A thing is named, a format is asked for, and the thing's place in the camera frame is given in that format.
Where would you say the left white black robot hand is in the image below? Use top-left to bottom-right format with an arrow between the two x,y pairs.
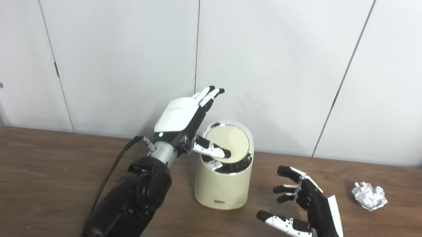
151,80 -> 240,162

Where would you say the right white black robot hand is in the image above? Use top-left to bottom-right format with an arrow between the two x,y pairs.
254,163 -> 353,237

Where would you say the white paper ball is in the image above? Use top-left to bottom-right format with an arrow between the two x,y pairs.
349,181 -> 390,213

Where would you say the round cream bin lid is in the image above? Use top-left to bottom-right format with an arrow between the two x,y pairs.
203,122 -> 253,166

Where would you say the cream-colored cylindrical bin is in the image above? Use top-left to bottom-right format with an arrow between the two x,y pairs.
192,118 -> 258,213

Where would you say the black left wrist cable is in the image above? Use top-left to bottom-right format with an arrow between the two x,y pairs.
88,131 -> 144,222

